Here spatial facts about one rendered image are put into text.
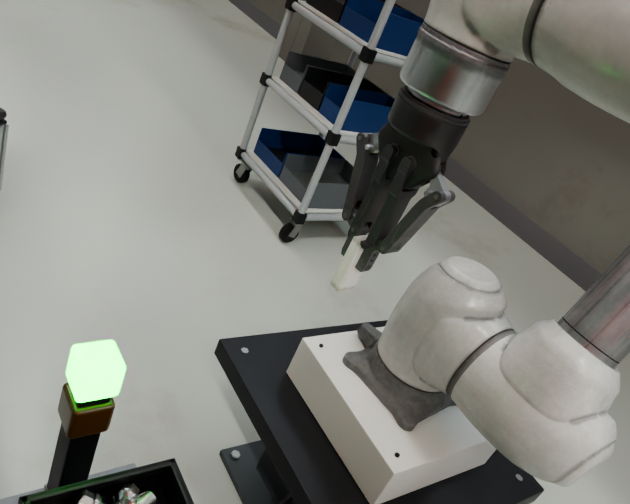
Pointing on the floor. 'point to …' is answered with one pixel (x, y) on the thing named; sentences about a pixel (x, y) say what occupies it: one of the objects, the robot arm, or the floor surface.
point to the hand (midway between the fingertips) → (354, 263)
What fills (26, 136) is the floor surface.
